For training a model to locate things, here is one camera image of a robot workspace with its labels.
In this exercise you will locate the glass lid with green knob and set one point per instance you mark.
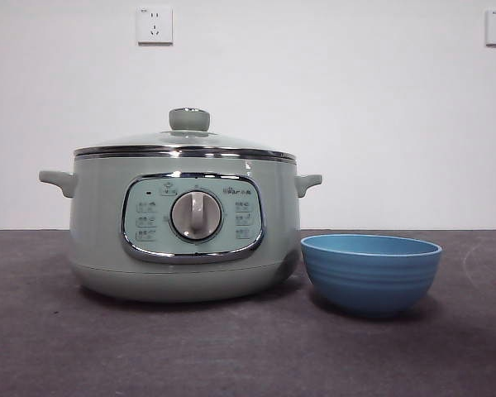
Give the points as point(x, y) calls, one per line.
point(189, 120)

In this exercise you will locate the pale green electric steamer pot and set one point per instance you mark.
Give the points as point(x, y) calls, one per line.
point(99, 207)

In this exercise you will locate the blue ribbed bowl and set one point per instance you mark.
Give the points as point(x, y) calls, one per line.
point(372, 281)

